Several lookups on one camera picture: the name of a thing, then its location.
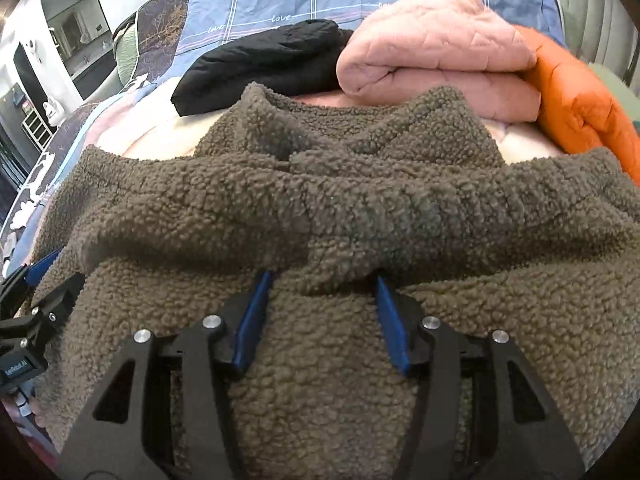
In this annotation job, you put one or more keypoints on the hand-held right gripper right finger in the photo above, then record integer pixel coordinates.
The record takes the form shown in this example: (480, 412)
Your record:
(392, 325)

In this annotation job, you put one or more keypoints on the green pillow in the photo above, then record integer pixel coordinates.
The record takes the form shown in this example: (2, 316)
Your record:
(617, 80)

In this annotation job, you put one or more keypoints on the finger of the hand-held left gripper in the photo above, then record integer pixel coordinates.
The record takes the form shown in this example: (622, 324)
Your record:
(42, 266)
(55, 305)

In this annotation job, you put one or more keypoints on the white pleated curtain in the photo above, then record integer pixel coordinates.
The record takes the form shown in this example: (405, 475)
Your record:
(590, 10)

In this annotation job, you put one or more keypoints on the olive fleece jacket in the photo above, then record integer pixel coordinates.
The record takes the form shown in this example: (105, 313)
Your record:
(320, 210)

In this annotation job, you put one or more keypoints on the dark vanity cabinet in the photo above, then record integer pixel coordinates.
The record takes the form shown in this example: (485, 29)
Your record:
(95, 72)

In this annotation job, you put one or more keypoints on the pink quilted jacket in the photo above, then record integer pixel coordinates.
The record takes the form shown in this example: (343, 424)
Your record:
(430, 45)

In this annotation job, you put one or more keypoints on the orange puffer jacket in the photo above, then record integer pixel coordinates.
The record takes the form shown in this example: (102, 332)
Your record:
(590, 110)

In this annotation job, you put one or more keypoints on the white shelf rack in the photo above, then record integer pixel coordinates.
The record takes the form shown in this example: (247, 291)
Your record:
(35, 127)

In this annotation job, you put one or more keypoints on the black puffer jacket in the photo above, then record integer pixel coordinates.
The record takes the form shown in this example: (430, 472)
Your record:
(250, 60)

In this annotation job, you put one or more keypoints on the wall mirror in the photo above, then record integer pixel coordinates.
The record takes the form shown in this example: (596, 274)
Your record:
(75, 27)

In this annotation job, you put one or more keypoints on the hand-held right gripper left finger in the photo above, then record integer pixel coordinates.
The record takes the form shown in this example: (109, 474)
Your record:
(252, 320)

